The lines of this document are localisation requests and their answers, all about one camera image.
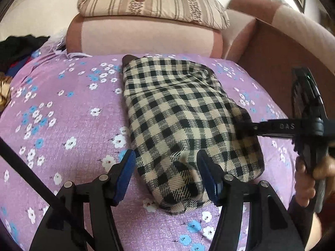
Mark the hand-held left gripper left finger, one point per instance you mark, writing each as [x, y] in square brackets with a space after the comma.
[125, 177]

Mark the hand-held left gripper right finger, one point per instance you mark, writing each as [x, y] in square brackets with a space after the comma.
[209, 180]

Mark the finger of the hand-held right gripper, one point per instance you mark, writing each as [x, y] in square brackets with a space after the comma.
[272, 128]

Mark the black and cream checked coat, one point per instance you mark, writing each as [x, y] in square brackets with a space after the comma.
[178, 109]

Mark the person's right forearm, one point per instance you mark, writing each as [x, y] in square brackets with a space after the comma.
[301, 222]

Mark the pile of black clothes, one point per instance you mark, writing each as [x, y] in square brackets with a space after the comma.
[18, 47]

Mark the person's right hand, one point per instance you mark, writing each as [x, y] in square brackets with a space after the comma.
[303, 190]

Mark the brown pink sofa armrest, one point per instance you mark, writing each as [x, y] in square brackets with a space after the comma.
[274, 47]

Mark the purple floral bedsheet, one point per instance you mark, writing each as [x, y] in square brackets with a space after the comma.
[65, 115]

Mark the white lace cloth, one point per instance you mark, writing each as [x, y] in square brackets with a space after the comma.
[76, 55]

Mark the pink sofa backrest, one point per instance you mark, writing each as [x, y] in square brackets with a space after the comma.
[144, 36]

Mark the brown gold patterned cloth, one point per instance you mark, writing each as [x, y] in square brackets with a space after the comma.
[4, 91]

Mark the blue cloth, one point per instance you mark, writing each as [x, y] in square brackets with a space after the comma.
[18, 72]

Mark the red cloth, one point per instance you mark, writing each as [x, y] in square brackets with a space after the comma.
[17, 64]

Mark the striped floral pillow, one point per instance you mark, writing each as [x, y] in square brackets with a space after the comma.
[157, 2]

